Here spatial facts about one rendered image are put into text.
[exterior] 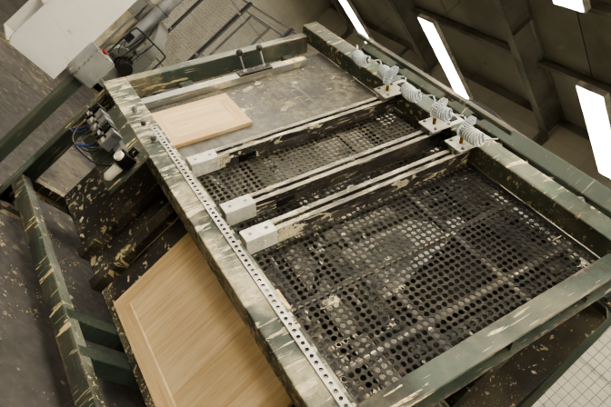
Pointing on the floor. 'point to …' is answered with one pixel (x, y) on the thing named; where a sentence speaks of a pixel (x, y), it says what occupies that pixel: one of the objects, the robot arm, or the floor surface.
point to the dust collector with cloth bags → (154, 14)
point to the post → (38, 115)
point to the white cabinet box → (84, 3)
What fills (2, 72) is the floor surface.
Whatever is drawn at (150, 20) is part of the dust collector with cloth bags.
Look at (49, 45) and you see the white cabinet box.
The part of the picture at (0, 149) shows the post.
